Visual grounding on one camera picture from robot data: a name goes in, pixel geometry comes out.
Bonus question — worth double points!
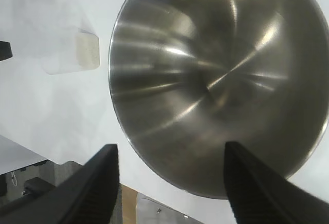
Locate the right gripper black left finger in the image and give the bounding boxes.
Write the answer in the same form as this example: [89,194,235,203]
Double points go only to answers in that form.
[0,143,120,224]

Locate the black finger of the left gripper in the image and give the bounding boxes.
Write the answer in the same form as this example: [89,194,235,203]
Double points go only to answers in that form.
[0,41,13,62]

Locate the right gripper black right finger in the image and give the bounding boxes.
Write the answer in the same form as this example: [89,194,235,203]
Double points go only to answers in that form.
[223,140,329,224]

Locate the clear plastic measuring cup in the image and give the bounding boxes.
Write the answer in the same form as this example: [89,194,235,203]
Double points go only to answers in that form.
[40,13,101,76]

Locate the brown wooden board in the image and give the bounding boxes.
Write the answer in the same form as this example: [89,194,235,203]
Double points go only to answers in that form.
[120,184,141,224]

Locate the black stand base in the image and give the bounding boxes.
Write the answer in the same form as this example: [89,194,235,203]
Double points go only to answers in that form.
[23,177,57,196]

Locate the silver metal plate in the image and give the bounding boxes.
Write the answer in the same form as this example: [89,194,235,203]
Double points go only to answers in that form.
[135,192,206,224]

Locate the light grey panel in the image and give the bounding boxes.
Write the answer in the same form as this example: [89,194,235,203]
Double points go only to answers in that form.
[0,134,49,176]

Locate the stainless steel mixing bowl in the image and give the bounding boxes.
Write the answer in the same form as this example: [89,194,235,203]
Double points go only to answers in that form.
[107,0,329,199]

